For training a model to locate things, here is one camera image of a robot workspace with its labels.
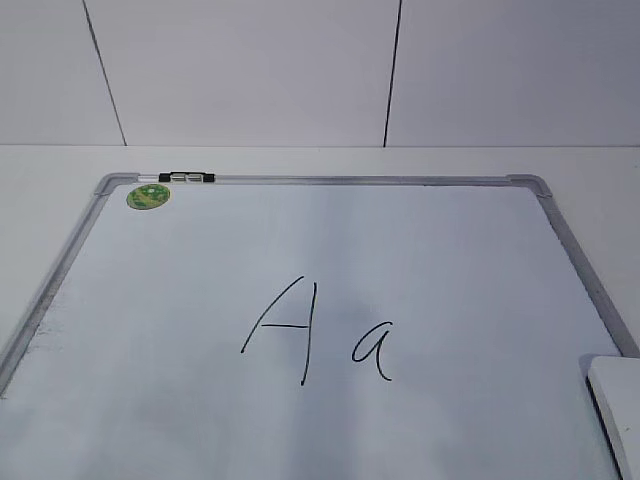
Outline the white whiteboard eraser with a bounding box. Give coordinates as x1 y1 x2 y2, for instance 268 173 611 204
579 354 639 480

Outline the white framed whiteboard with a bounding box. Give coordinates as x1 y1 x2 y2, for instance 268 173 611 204
1 174 639 479

